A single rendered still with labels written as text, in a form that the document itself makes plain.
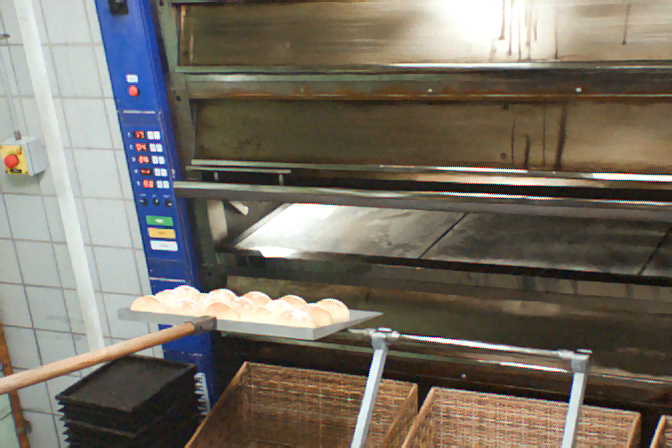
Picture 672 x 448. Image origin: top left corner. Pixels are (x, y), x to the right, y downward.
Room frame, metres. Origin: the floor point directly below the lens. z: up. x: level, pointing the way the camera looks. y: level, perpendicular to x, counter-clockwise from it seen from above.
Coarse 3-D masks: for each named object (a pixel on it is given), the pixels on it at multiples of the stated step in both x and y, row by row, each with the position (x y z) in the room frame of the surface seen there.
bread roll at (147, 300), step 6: (138, 300) 2.91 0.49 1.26; (144, 300) 2.90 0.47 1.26; (150, 300) 2.89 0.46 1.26; (156, 300) 2.89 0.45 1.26; (132, 306) 2.91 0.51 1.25; (138, 306) 2.89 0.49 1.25; (144, 306) 2.88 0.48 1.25; (150, 306) 2.88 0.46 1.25; (156, 306) 2.88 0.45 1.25; (162, 306) 2.88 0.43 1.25; (162, 312) 2.87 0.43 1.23
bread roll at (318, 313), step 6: (306, 306) 2.76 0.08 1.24; (312, 306) 2.75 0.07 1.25; (318, 306) 2.76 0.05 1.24; (306, 312) 2.74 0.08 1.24; (312, 312) 2.74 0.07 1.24; (318, 312) 2.74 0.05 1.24; (324, 312) 2.74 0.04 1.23; (318, 318) 2.73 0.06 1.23; (324, 318) 2.73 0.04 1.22; (330, 318) 2.73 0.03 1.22; (318, 324) 2.72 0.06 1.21; (324, 324) 2.72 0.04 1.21
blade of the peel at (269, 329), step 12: (120, 312) 2.90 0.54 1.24; (132, 312) 2.88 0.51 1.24; (144, 312) 2.86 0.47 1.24; (156, 312) 2.85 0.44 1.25; (360, 312) 2.93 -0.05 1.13; (372, 312) 2.93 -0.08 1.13; (168, 324) 2.82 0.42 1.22; (228, 324) 2.74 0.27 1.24; (240, 324) 2.72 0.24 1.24; (252, 324) 2.71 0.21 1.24; (264, 324) 2.69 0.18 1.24; (276, 324) 2.68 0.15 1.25; (336, 324) 2.72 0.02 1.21; (348, 324) 2.77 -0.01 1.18; (276, 336) 2.67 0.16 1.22; (288, 336) 2.65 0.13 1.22; (300, 336) 2.64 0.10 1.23; (312, 336) 2.62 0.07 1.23
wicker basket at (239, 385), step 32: (256, 384) 3.30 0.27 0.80; (288, 384) 3.24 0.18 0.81; (320, 384) 3.19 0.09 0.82; (352, 384) 3.14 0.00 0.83; (384, 384) 3.10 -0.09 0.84; (416, 384) 3.06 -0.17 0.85; (256, 416) 3.28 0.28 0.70; (288, 416) 3.23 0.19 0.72; (320, 416) 3.17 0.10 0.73; (352, 416) 3.13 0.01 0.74; (384, 416) 3.07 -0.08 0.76
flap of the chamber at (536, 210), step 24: (192, 192) 3.23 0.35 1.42; (216, 192) 3.19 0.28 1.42; (240, 192) 3.15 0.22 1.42; (480, 192) 2.98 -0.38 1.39; (504, 192) 2.97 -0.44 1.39; (528, 192) 2.94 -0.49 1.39; (552, 216) 2.72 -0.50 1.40; (576, 216) 2.69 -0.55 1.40; (600, 216) 2.66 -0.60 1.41; (624, 216) 2.64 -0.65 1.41; (648, 216) 2.61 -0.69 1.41
